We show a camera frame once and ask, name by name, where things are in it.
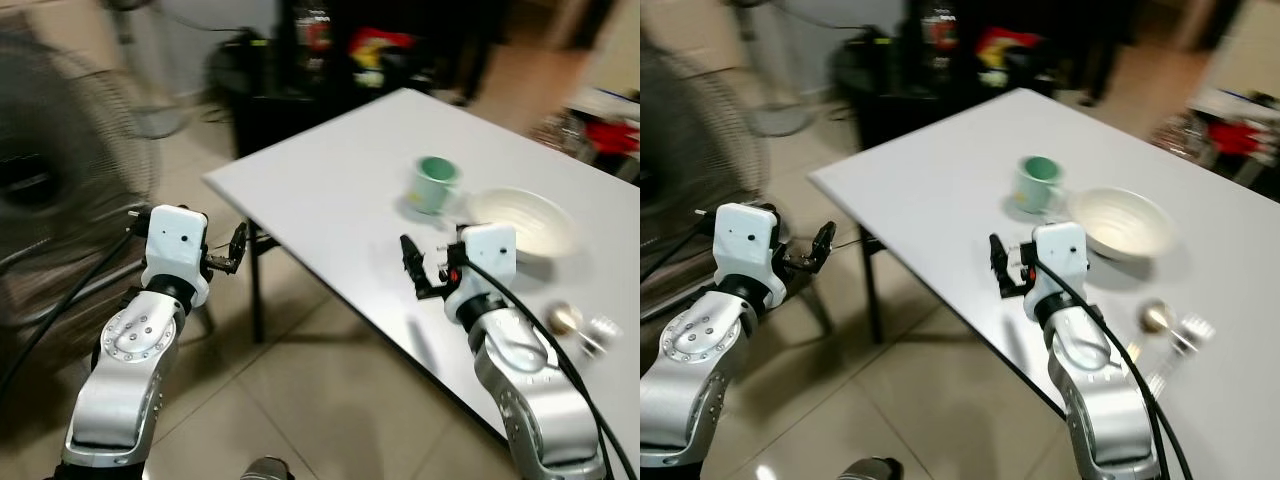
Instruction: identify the green white ceramic mug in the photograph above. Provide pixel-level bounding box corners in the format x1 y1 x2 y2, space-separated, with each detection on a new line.
1009 154 1068 218
405 154 464 218

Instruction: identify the large black floor fan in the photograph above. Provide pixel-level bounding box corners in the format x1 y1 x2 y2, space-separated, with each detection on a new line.
640 40 773 301
0 38 163 336

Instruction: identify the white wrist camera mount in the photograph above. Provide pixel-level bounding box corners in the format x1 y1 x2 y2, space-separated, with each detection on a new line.
1030 221 1089 323
714 202 788 307
142 204 212 307
444 222 519 323

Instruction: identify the dark bottle red label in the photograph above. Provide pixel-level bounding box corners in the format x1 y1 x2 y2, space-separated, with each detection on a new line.
290 0 337 93
918 0 963 89

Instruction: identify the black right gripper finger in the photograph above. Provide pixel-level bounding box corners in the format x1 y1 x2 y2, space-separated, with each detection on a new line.
399 234 426 298
989 232 1014 298

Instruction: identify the red box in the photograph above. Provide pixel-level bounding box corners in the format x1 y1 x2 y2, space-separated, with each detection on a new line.
1205 115 1280 161
582 118 641 159

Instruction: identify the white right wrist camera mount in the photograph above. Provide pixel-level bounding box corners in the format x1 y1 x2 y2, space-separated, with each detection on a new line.
1030 221 1089 323
444 222 519 323

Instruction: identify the black table leg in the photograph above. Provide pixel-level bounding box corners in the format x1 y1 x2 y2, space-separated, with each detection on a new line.
856 228 887 347
248 222 269 344

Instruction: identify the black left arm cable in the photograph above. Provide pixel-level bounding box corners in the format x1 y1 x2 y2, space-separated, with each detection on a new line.
0 210 153 406
640 208 723 283

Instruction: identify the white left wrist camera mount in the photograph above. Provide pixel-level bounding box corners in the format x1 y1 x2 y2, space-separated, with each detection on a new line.
714 202 788 307
142 204 212 307

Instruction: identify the black low cabinet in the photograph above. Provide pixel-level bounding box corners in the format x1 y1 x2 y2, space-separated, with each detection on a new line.
830 35 1101 151
205 35 501 161

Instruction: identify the red yellow package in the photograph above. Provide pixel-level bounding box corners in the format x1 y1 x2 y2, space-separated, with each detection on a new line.
346 28 419 89
975 27 1046 86

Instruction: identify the grey pedestal fan stand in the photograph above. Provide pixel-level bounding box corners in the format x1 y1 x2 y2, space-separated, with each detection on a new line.
100 0 193 139
728 0 819 139

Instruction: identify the grey robot foot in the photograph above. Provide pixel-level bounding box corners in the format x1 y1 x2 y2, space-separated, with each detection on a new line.
240 456 297 480
838 456 905 480

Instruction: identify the white ceramic bowl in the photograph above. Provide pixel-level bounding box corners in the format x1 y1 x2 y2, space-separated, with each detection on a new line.
1064 186 1177 264
464 186 580 264

